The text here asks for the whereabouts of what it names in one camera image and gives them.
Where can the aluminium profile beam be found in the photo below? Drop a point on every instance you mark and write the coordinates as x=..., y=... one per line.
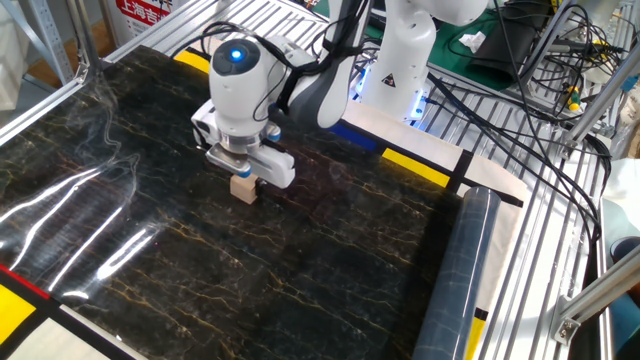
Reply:
x=76, y=20
x=600, y=292
x=45, y=107
x=547, y=37
x=607, y=102

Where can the red white sign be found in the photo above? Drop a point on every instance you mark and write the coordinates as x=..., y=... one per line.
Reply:
x=145, y=15

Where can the black marble pattern sheet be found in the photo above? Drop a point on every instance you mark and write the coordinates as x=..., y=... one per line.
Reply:
x=250, y=250

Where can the teal bin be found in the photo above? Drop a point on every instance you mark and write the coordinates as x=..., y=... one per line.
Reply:
x=625, y=320

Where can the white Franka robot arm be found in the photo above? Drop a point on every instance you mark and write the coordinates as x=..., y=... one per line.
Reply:
x=400, y=50

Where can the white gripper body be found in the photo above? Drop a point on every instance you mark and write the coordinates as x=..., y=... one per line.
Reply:
x=275, y=167

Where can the perforated grey steel upright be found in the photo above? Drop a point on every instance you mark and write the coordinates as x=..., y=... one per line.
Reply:
x=50, y=40

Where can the crumpled white paper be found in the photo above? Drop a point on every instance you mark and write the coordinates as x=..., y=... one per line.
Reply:
x=472, y=41

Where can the black flat device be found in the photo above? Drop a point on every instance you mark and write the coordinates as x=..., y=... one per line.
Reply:
x=377, y=20

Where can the black pouch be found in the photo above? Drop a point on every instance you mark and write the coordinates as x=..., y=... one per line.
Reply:
x=505, y=50

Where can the small wooden cube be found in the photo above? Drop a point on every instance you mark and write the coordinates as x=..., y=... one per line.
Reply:
x=243, y=189

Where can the silver wrist camera blue end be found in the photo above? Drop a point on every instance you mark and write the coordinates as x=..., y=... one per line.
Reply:
x=227, y=161

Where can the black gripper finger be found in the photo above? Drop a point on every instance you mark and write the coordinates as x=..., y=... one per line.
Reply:
x=260, y=190

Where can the yellow green screwdriver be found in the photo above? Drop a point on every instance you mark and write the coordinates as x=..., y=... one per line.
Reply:
x=573, y=100

